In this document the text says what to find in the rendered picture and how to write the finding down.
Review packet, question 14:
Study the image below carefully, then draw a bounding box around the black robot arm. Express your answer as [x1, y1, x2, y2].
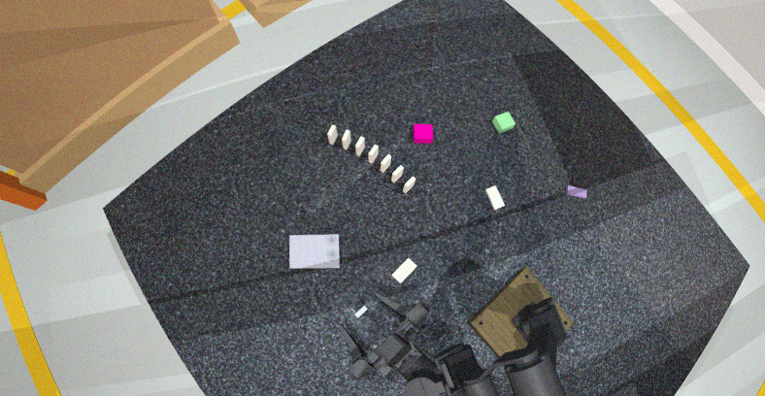
[373, 297, 567, 396]

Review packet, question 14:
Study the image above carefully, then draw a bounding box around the magenta cube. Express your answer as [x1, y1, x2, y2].
[414, 124, 433, 144]

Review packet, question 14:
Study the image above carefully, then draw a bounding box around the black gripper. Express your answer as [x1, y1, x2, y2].
[339, 292, 429, 379]

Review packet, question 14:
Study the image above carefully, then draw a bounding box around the light green block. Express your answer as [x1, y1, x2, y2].
[492, 112, 516, 133]

